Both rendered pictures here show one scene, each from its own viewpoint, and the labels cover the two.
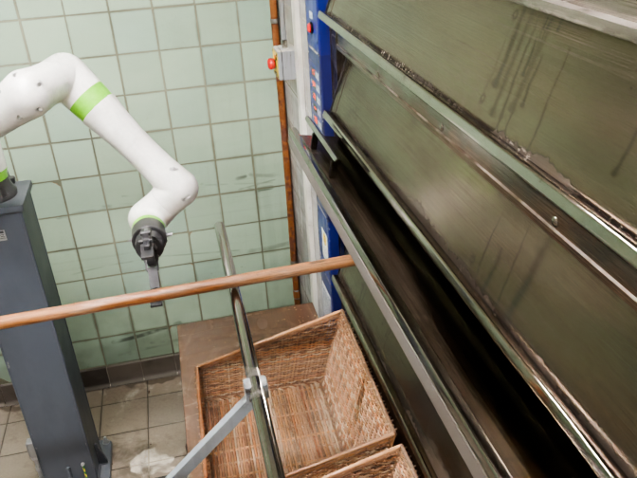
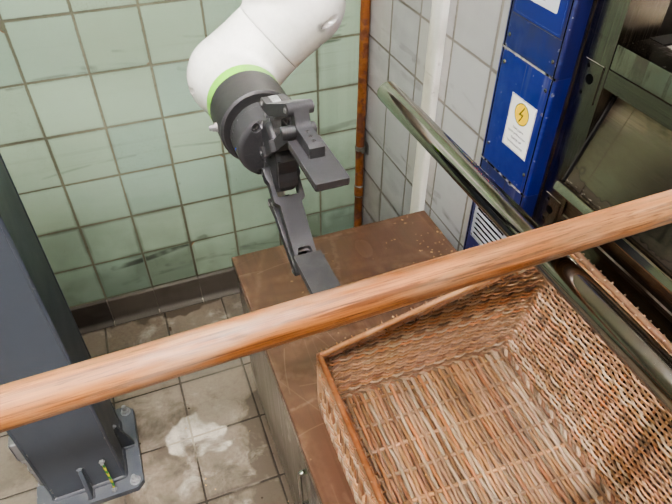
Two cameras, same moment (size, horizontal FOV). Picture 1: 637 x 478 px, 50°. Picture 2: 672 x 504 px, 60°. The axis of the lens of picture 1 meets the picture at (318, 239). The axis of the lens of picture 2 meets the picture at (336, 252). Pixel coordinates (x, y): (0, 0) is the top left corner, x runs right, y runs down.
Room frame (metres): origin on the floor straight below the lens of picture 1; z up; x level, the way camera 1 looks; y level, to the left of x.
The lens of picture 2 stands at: (1.06, 0.47, 1.53)
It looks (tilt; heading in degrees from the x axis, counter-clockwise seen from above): 42 degrees down; 350
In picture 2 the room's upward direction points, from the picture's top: straight up
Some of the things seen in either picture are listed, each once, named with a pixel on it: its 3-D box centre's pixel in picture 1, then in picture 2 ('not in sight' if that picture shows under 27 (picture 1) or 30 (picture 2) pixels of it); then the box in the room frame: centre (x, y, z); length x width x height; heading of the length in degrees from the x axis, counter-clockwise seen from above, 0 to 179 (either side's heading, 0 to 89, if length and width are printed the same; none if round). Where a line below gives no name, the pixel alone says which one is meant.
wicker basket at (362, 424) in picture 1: (285, 415); (523, 454); (1.45, 0.12, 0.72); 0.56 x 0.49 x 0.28; 10
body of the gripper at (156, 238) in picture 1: (150, 249); (274, 151); (1.60, 0.45, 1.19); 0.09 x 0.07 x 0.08; 12
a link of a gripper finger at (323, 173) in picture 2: (147, 251); (317, 162); (1.47, 0.42, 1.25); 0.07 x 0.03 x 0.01; 12
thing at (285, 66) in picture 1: (285, 62); not in sight; (2.40, 0.08, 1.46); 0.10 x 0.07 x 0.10; 11
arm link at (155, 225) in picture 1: (150, 237); (258, 118); (1.67, 0.46, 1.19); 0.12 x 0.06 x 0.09; 102
